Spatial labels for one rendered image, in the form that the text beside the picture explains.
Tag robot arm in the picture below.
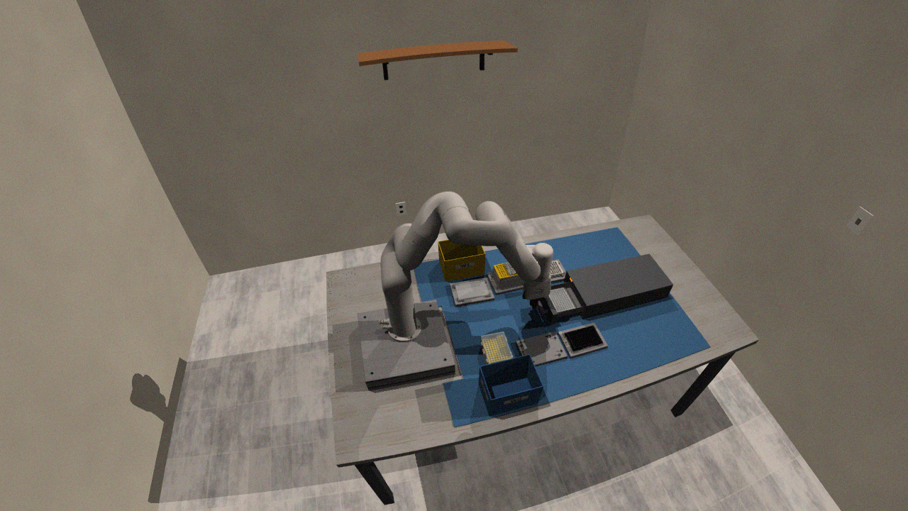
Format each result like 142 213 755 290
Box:
379 192 553 342

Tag yellow box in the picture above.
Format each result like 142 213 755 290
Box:
438 240 485 282

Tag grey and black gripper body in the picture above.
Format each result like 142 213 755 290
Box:
523 274 551 300

